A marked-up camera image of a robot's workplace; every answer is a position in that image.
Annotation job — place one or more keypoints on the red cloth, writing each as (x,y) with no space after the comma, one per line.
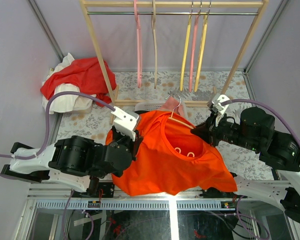
(85,73)

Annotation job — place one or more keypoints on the yellow hanger right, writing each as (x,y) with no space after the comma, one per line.
(202,47)

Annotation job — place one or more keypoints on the pink hanger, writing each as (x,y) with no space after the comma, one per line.
(139,44)
(193,48)

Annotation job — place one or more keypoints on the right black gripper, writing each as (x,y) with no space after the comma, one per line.
(207,133)

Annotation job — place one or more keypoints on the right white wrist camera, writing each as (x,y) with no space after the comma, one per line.
(218,107)

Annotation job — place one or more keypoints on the white laundry basket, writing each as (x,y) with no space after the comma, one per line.
(153,105)

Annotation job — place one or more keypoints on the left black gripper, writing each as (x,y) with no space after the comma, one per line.
(135,144)

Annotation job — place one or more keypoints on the yellow hanger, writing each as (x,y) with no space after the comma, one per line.
(202,47)
(185,49)

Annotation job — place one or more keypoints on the white cloth pile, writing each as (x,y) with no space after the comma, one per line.
(68,103)

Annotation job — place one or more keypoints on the orange t shirt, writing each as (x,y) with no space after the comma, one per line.
(171,159)

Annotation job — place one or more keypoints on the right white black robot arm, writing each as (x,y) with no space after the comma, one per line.
(278,150)

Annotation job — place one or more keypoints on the aluminium rail frame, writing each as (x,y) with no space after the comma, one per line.
(56,196)

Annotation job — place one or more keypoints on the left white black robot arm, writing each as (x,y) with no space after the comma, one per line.
(76,162)

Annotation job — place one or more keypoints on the pink hanger right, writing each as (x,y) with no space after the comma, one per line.
(193,48)

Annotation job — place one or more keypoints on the orange wavy hanger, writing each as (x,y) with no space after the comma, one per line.
(174,110)

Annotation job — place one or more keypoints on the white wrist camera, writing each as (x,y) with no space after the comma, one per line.
(126,122)
(218,107)

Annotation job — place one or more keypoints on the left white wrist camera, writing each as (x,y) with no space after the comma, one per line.
(126,122)

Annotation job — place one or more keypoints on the beige wooden hanger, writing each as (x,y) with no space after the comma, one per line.
(153,26)

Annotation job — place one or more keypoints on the yellow hanger left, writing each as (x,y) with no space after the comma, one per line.
(185,49)

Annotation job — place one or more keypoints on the pink garment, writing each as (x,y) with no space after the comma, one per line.
(170,104)

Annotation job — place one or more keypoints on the pink hanger left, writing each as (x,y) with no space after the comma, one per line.
(139,44)

